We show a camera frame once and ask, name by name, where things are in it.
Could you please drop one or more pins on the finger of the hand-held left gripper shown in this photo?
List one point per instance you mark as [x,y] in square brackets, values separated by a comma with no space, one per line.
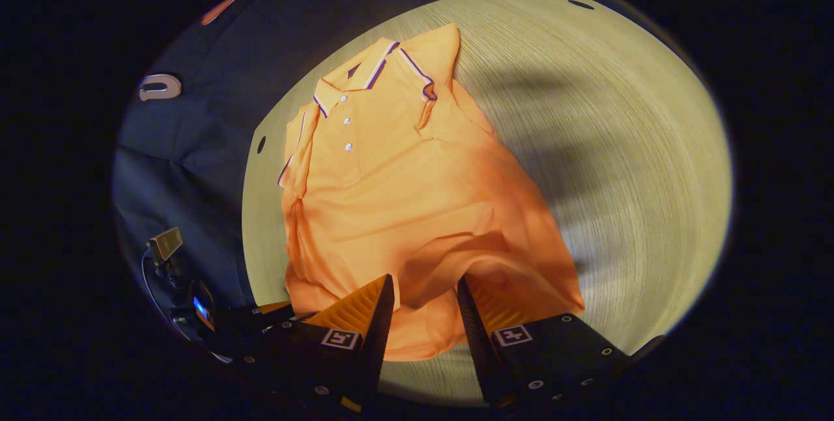
[260,318]

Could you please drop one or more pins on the orange polo T-shirt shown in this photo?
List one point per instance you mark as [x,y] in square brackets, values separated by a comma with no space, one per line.
[391,180]

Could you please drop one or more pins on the black table grommet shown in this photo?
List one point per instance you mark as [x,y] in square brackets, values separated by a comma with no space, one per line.
[580,4]
[261,145]

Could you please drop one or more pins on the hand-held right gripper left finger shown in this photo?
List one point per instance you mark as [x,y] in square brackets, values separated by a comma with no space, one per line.
[378,343]

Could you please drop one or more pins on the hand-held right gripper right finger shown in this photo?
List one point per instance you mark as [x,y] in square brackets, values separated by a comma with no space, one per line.
[479,343]

